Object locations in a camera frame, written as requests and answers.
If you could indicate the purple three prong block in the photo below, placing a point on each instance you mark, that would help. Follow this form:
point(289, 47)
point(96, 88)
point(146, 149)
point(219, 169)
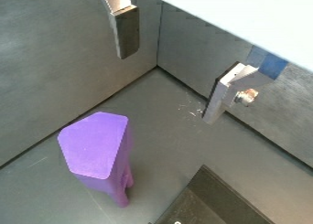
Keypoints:
point(96, 146)

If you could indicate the blue tape piece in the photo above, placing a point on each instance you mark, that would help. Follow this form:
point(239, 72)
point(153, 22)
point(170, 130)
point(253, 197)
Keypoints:
point(267, 62)

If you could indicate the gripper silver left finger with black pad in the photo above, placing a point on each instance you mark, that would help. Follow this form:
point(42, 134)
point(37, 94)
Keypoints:
point(124, 16)

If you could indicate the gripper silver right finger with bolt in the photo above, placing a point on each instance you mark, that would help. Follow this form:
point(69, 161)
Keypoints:
point(236, 87)

